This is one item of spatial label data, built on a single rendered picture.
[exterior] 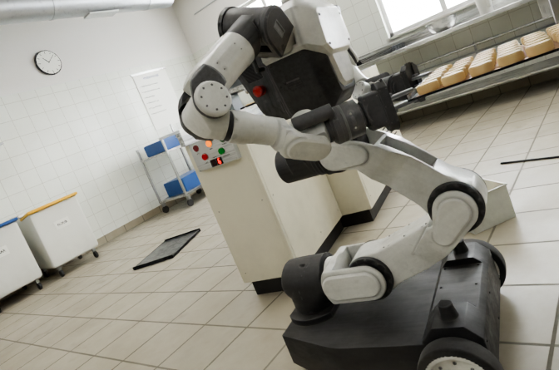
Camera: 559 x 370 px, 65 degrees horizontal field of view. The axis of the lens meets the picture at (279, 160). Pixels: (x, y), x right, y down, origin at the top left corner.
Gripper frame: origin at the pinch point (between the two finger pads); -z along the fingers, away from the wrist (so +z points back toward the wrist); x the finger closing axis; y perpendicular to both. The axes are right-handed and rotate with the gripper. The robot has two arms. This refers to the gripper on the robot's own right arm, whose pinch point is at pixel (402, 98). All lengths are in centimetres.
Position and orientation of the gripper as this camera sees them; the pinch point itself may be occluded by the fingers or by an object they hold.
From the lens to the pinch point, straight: 108.3
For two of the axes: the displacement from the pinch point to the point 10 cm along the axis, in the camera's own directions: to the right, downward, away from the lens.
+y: -0.3, -1.3, 9.9
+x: -3.8, -9.2, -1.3
